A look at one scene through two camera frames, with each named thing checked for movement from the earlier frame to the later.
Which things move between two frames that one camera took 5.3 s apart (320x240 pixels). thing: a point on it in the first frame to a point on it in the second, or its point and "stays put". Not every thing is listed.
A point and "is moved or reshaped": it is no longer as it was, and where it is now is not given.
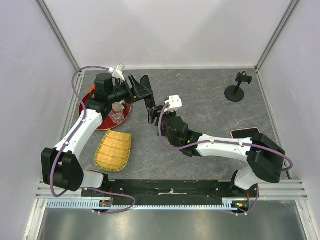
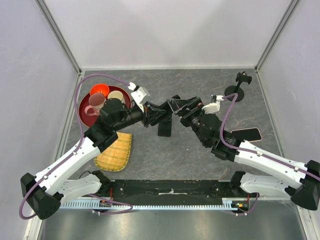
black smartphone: (150, 101) is moved or reshaped
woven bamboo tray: (112, 152) stays put
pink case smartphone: (247, 133) stays put
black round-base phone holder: (234, 93) stays put
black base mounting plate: (166, 190) stays put
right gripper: (154, 112) to (194, 104)
